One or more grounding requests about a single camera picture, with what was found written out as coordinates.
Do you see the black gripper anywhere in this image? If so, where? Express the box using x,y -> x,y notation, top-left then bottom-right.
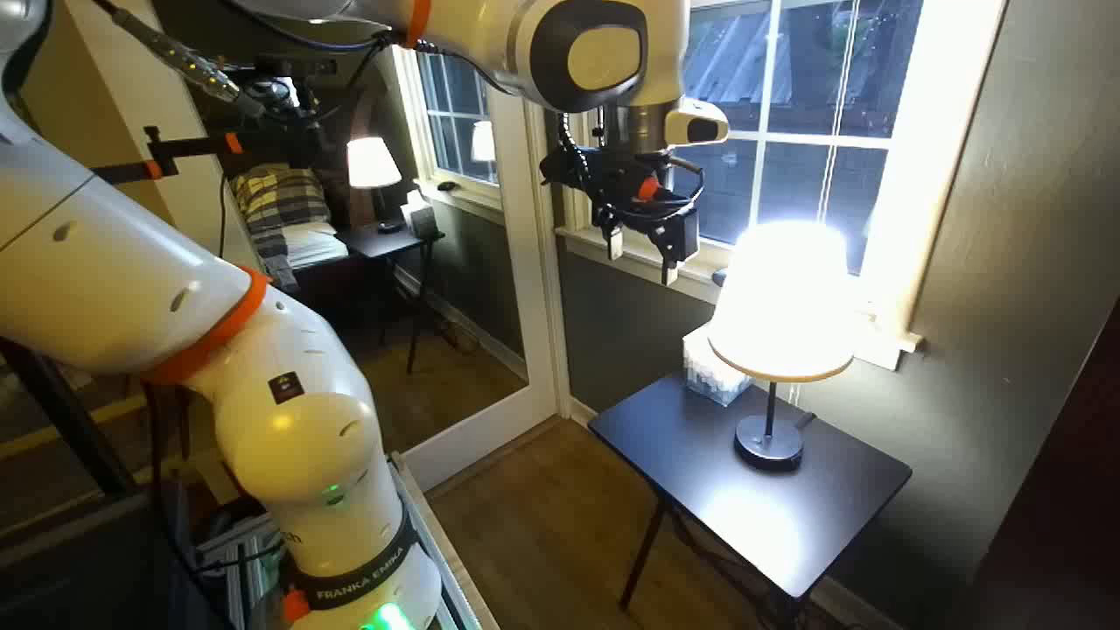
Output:
592,162 -> 707,291

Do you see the robot base stand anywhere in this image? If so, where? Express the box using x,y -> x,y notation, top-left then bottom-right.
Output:
149,450 -> 506,630

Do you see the white tissue box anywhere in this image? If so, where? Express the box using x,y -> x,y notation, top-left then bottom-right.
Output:
679,326 -> 757,409

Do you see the lit white table lamp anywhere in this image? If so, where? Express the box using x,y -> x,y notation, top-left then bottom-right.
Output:
702,218 -> 864,472

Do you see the white framed mirror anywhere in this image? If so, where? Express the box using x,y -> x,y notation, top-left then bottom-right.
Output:
382,42 -> 576,498

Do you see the white framed window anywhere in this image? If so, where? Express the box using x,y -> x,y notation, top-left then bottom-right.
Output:
549,0 -> 1007,374

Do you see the clear blind wand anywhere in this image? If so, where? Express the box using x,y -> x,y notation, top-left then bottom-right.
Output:
812,0 -> 856,227

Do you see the black side table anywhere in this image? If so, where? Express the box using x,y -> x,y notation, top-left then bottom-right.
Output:
588,370 -> 917,615

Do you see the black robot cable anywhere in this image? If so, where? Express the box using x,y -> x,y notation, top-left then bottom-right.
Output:
305,32 -> 406,126

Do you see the black camera on stand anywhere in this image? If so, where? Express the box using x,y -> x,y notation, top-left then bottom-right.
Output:
86,0 -> 335,190

